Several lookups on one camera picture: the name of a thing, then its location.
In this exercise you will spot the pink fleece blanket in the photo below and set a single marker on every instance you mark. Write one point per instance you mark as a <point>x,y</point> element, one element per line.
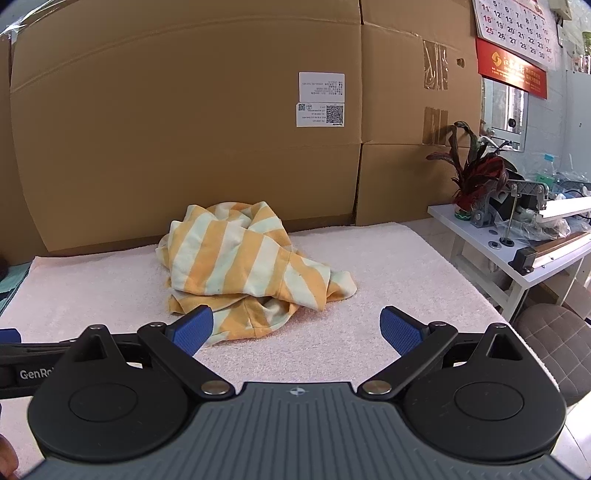
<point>415,277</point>

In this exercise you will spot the clear plastic bottle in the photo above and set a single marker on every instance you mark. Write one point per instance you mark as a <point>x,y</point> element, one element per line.
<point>547,168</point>

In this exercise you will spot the large labelled cardboard box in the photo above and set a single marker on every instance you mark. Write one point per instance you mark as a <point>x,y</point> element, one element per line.
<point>161,115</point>

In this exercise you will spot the small framed window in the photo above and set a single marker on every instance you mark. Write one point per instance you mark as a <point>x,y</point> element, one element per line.
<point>501,110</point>

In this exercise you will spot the teal cloth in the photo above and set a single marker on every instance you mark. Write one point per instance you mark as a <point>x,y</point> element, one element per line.
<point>11,286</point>

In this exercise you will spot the red leaf potted plant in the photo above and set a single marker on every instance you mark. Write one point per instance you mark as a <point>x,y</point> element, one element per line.
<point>475,175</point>

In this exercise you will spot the cardboard box with tape strips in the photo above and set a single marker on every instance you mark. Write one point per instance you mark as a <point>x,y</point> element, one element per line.
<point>397,184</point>

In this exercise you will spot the clear packing tape strip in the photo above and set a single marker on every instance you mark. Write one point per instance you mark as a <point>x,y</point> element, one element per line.
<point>435,125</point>
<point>435,64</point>

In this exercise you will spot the orange white striped shirt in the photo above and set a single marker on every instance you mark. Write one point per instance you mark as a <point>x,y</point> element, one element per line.
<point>240,258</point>

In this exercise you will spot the cardboard box with brown patch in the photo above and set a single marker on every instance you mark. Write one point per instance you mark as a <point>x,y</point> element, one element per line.
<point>11,221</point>

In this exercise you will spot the white label with square code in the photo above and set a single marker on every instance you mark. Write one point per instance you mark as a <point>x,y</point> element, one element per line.
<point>318,115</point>

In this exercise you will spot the wall calendar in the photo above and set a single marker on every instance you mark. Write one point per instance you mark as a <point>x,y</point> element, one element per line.
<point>512,27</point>

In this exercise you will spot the grey sealing machine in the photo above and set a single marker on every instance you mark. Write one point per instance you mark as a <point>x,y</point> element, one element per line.
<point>485,207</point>

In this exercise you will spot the person's left hand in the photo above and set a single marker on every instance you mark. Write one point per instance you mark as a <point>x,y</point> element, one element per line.
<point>7,459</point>

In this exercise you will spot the clear plastic bag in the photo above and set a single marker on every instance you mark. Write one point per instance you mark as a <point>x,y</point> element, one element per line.
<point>549,228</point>

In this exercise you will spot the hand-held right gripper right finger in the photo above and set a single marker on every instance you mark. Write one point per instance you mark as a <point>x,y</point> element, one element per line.
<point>399,330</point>

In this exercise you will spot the white text shipping label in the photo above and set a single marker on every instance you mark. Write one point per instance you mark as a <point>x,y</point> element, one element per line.
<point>322,86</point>

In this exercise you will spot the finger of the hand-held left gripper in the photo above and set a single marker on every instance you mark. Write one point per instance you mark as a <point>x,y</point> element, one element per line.
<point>8,334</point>

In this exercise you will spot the brown quilted chair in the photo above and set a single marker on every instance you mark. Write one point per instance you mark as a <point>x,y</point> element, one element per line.
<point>558,341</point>

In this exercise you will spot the beige wall box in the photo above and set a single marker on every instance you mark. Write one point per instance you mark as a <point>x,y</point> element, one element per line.
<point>561,10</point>

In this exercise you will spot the white table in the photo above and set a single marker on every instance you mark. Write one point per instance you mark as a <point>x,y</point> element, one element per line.
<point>475,230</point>

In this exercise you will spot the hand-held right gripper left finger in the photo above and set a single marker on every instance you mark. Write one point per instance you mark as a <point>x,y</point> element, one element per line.
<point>196,330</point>

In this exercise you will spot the heat sealer machine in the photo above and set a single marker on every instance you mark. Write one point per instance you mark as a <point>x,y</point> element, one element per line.
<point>554,251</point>

